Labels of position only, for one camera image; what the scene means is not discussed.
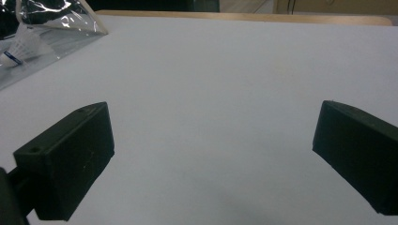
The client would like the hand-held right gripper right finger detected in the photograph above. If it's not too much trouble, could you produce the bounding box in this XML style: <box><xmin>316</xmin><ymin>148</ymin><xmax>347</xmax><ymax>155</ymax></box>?
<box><xmin>312</xmin><ymin>99</ymin><xmax>398</xmax><ymax>217</ymax></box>

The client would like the clear plastic bag beige trim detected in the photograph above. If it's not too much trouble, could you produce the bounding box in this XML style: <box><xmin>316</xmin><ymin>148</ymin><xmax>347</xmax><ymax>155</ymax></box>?
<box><xmin>0</xmin><ymin>0</ymin><xmax>110</xmax><ymax>92</ymax></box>

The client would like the white shuttlecock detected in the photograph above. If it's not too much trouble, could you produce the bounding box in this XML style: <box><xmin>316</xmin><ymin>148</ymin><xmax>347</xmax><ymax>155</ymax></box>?
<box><xmin>0</xmin><ymin>25</ymin><xmax>54</xmax><ymax>68</ymax></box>

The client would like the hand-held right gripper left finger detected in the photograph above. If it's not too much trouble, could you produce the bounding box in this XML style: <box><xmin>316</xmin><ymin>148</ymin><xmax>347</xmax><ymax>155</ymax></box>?
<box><xmin>12</xmin><ymin>101</ymin><xmax>115</xmax><ymax>222</ymax></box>

